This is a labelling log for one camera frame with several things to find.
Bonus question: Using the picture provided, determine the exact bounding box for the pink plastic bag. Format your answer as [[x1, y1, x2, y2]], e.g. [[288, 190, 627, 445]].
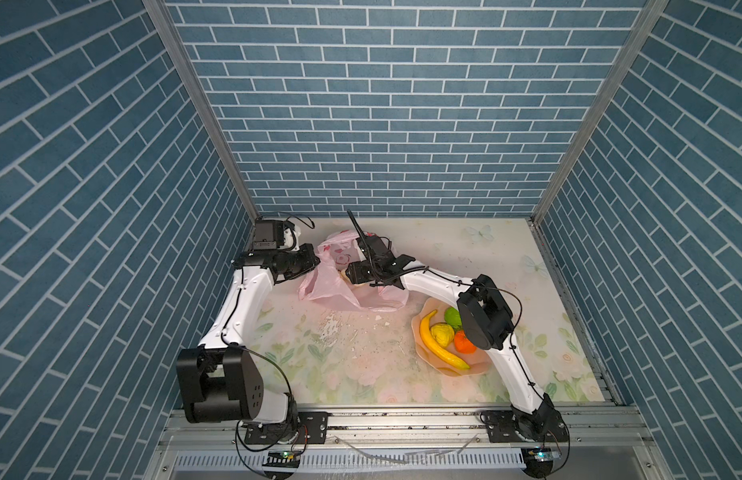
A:
[[298, 230, 409, 313]]

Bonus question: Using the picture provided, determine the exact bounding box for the yellow fake banana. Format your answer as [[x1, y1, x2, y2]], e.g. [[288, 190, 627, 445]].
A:
[[419, 310, 470, 370]]

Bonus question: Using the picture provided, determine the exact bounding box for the green fake fruit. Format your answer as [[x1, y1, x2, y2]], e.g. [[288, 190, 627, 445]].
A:
[[444, 307, 463, 331]]

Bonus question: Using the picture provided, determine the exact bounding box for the yellow fake fruit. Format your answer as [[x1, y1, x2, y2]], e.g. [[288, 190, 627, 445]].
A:
[[430, 323, 455, 348]]

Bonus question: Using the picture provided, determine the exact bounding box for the orange fake fruit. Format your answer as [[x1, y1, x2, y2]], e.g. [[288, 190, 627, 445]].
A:
[[453, 330, 477, 355]]

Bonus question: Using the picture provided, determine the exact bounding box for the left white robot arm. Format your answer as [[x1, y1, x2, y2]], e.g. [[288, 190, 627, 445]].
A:
[[176, 243, 320, 425]]

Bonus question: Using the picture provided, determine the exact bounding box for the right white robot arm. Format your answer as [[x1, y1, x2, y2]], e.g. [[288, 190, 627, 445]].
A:
[[346, 255, 571, 442]]

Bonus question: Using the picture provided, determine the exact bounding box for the pink scalloped bowl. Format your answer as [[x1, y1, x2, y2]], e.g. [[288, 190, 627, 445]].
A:
[[411, 298, 493, 378]]

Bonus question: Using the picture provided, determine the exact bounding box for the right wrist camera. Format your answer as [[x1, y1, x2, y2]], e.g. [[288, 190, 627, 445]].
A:
[[357, 235, 395, 263]]

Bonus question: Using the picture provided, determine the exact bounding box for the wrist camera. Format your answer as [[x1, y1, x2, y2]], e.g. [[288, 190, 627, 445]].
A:
[[357, 235, 395, 263], [251, 218, 300, 251]]

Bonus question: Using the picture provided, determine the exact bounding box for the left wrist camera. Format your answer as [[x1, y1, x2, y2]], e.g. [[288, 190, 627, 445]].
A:
[[251, 218, 300, 251]]

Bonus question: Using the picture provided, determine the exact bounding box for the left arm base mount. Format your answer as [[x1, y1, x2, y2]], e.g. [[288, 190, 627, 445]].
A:
[[243, 411, 329, 446]]

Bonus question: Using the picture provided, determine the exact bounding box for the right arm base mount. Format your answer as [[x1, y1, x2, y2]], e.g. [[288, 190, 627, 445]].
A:
[[478, 410, 570, 443]]

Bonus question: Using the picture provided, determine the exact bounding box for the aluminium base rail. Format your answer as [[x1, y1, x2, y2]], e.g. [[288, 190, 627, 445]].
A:
[[146, 404, 664, 479]]

